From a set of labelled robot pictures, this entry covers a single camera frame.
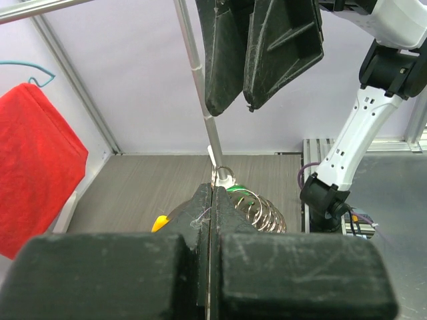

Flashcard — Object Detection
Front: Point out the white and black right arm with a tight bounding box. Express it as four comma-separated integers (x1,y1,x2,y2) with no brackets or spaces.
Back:
196,1,426,232

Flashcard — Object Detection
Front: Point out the key with green tag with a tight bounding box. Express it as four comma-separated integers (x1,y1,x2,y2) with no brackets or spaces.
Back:
226,184,258,209

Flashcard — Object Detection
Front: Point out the red cloth on hanger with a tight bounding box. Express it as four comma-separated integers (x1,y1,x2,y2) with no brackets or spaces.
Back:
1,83,89,259

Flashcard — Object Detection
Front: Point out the teal clothes hanger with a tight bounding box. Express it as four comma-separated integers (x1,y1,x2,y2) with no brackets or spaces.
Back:
0,60,57,88

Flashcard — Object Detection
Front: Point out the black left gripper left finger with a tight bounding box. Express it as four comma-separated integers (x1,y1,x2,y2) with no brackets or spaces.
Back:
1,184,212,319

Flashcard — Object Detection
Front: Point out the large keyring with yellow grip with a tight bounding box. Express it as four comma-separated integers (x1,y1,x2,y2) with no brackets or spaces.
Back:
150,165,288,234

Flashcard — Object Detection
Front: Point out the aluminium frame post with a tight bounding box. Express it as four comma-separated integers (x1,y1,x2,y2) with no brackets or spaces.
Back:
31,15,123,155

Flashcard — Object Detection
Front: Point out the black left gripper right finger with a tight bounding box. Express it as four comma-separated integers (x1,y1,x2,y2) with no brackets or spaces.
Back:
210,187,399,319

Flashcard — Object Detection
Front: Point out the white garment rack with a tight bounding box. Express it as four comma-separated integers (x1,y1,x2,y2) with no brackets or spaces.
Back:
1,1,236,189

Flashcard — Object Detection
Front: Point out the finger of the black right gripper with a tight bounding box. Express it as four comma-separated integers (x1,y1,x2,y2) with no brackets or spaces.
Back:
195,0,254,117
243,1,324,112

